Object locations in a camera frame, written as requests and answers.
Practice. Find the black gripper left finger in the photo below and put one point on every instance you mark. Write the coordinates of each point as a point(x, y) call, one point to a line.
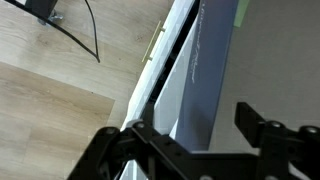
point(133, 153)

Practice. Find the black cart leg with caster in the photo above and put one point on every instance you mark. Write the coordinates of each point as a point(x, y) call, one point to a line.
point(40, 8)

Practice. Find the grey box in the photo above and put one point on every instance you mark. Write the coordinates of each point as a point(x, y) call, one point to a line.
point(266, 66)

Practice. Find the white shelf cabinet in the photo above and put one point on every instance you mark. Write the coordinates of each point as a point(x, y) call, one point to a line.
point(173, 83)

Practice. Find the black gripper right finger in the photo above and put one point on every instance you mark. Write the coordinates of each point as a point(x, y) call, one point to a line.
point(286, 146)

